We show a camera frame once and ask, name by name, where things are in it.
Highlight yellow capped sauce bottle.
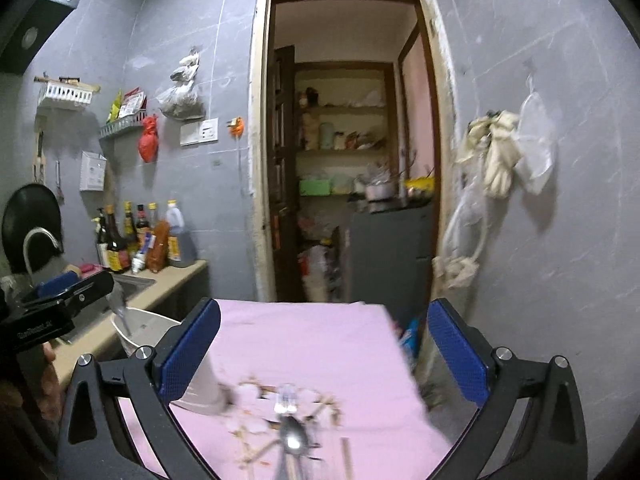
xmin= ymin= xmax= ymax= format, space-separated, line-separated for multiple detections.
xmin=122 ymin=201 xmax=141 ymax=256

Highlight pump top bottle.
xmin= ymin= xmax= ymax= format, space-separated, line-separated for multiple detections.
xmin=91 ymin=209 xmax=111 ymax=268

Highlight metal fork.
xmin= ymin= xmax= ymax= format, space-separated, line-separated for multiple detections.
xmin=275 ymin=384 xmax=298 ymax=416

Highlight cream rubber gloves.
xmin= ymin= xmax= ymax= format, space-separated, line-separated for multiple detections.
xmin=482 ymin=110 xmax=522 ymax=198

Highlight black range hood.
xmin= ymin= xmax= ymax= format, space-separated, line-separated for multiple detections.
xmin=0 ymin=0 xmax=87 ymax=76

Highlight white plastic cup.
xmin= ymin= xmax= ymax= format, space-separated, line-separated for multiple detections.
xmin=110 ymin=306 xmax=232 ymax=417

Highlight pink floral printed cloth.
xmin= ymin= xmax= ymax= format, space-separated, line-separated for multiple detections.
xmin=112 ymin=299 xmax=453 ymax=480

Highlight grey metal utensil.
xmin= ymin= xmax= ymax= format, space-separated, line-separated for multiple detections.
xmin=107 ymin=285 xmax=133 ymax=338

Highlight white hose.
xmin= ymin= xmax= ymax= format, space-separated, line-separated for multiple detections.
xmin=440 ymin=175 xmax=488 ymax=266

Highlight knotted white rag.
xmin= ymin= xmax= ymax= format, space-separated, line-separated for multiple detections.
xmin=432 ymin=255 xmax=478 ymax=288

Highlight clear plastic bag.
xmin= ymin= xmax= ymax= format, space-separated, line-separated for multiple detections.
xmin=515 ymin=90 xmax=556 ymax=196

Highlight metal sink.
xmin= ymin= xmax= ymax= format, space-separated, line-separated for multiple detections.
xmin=107 ymin=272 xmax=157 ymax=306

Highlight white wall basket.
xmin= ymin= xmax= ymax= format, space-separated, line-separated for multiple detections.
xmin=34 ymin=76 xmax=101 ymax=112

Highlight cream rag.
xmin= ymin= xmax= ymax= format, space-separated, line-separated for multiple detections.
xmin=455 ymin=115 xmax=493 ymax=163

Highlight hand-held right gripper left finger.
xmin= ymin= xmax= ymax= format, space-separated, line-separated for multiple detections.
xmin=57 ymin=297 xmax=223 ymax=480

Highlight orange brown packet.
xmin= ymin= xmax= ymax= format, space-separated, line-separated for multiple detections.
xmin=147 ymin=220 xmax=171 ymax=273

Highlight dark sauce bottle yellow label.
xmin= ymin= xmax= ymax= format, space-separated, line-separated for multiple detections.
xmin=104 ymin=204 xmax=132 ymax=273

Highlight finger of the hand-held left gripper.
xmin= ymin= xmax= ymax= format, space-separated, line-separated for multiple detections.
xmin=22 ymin=270 xmax=116 ymax=318
xmin=36 ymin=271 xmax=82 ymax=299

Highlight red plastic bag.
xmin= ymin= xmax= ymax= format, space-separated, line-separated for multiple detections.
xmin=139 ymin=115 xmax=160 ymax=163

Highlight dark wooden door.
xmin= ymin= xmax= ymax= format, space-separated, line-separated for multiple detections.
xmin=267 ymin=45 xmax=306 ymax=303

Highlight white wall box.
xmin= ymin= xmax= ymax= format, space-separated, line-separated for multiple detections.
xmin=80 ymin=151 xmax=108 ymax=192

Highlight wooden shelf unit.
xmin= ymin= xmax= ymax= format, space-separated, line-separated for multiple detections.
xmin=294 ymin=60 xmax=401 ymax=201

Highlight red white snack packet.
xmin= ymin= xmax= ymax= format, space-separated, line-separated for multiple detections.
xmin=121 ymin=87 xmax=148 ymax=118

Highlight curved metal faucet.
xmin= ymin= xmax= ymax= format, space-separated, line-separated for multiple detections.
xmin=22 ymin=227 xmax=63 ymax=291

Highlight metal spoon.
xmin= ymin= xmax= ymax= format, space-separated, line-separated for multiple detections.
xmin=272 ymin=415 xmax=313 ymax=480

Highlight white plastic sack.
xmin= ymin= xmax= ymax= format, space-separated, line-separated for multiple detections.
xmin=300 ymin=245 xmax=341 ymax=303

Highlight white wall socket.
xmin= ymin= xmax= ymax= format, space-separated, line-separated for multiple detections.
xmin=180 ymin=117 xmax=220 ymax=147

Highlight metal pot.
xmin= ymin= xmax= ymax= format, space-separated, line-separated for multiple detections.
xmin=365 ymin=182 xmax=398 ymax=203

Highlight blue packet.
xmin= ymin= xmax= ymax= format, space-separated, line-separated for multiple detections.
xmin=400 ymin=317 xmax=421 ymax=361

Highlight black wok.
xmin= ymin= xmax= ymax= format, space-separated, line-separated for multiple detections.
xmin=1 ymin=183 xmax=63 ymax=273

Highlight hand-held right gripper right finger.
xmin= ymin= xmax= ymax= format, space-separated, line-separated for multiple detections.
xmin=426 ymin=297 xmax=588 ymax=480

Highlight dark capped sauce bottle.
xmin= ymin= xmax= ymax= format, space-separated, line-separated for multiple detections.
xmin=135 ymin=204 xmax=153 ymax=246

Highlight large dark vinegar jug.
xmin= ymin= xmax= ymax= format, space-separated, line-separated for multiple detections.
xmin=164 ymin=200 xmax=198 ymax=268

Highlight wooden spatula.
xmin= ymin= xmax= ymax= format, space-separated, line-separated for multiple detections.
xmin=32 ymin=130 xmax=47 ymax=183

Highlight beige countertop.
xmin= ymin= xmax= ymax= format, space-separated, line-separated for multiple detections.
xmin=52 ymin=259 xmax=208 ymax=386

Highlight grey cabinet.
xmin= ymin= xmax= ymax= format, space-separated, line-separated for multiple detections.
xmin=347 ymin=205 xmax=436 ymax=328

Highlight clear bag of dried goods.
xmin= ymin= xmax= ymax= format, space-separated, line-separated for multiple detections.
xmin=156 ymin=47 xmax=207 ymax=121

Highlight cream door frame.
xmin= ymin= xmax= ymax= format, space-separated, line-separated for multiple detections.
xmin=248 ymin=0 xmax=458 ymax=306

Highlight thin hanging cord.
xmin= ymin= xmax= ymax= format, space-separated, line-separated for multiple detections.
xmin=237 ymin=135 xmax=249 ymax=197

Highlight metal wall shelf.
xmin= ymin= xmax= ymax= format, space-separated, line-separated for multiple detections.
xmin=98 ymin=110 xmax=148 ymax=140

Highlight green yellow snack packet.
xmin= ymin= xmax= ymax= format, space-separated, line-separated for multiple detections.
xmin=107 ymin=89 xmax=126 ymax=123

